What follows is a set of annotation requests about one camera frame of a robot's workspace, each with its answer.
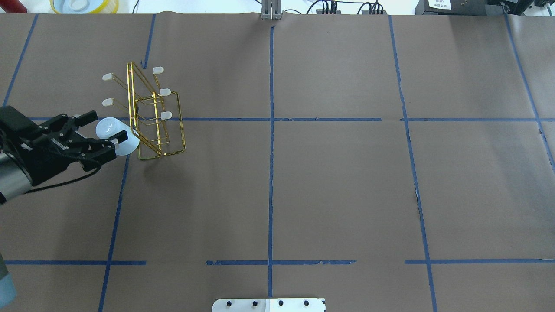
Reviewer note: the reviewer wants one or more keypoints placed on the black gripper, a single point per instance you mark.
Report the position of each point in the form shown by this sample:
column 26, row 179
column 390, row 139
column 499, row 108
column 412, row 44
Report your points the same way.
column 38, row 164

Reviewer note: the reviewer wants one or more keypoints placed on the light blue plastic cup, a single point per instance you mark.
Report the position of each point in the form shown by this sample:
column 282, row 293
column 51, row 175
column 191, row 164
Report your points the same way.
column 108, row 127

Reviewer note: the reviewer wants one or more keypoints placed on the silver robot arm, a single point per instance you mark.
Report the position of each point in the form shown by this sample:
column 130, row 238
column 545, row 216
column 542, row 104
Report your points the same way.
column 8, row 194

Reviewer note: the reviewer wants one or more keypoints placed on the yellow tape roll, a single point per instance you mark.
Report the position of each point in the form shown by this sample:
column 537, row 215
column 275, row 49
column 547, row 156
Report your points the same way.
column 84, row 6

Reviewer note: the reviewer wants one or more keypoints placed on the red bottle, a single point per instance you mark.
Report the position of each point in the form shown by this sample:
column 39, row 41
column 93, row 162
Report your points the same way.
column 13, row 6

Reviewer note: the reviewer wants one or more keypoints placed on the black computer box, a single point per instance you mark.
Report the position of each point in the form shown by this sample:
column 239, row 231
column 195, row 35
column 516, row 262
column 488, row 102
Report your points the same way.
column 459, row 8

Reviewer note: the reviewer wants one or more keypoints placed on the gold wire cup holder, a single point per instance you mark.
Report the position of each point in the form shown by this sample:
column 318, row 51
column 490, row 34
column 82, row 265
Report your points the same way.
column 154, row 113

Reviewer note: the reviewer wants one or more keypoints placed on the aluminium frame post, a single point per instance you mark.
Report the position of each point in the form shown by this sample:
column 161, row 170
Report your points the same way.
column 271, row 9

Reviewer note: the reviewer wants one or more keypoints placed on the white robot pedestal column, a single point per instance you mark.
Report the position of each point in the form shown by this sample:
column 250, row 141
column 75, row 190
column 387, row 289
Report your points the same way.
column 270, row 305

